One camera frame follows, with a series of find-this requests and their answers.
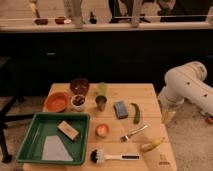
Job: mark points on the dark bowl on shelf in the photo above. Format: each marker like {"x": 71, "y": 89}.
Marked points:
{"x": 41, "y": 21}

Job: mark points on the grey cloth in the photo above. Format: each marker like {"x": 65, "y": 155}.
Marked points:
{"x": 55, "y": 150}

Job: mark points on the blue sponge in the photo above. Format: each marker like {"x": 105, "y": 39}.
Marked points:
{"x": 120, "y": 110}

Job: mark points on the red bowl on shelf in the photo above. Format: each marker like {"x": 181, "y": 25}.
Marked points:
{"x": 60, "y": 20}

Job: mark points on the dark maroon bowl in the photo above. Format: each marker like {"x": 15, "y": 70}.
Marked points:
{"x": 79, "y": 86}

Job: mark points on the metal fork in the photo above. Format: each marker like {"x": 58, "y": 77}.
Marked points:
{"x": 129, "y": 135}

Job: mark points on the dish brush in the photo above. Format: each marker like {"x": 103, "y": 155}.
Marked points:
{"x": 98, "y": 156}

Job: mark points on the black chair frame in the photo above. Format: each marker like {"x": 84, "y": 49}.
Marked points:
{"x": 4, "y": 117}

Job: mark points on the yellow banana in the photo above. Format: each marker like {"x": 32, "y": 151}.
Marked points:
{"x": 151, "y": 145}

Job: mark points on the green plastic tray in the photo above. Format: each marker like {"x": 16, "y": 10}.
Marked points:
{"x": 44, "y": 125}

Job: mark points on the green chili pepper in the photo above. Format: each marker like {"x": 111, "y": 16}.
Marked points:
{"x": 136, "y": 119}

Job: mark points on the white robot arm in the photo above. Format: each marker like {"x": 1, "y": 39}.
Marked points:
{"x": 187, "y": 82}

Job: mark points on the green plastic cup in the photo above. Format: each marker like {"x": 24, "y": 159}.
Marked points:
{"x": 101, "y": 88}

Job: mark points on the orange red bowl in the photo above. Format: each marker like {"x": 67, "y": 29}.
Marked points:
{"x": 56, "y": 102}

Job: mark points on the small white bowl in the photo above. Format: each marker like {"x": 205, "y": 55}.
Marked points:
{"x": 78, "y": 102}

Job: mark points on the metal cup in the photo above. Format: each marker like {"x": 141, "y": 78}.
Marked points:
{"x": 101, "y": 102}

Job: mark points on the orange peach fruit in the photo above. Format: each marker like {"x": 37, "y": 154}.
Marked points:
{"x": 102, "y": 130}

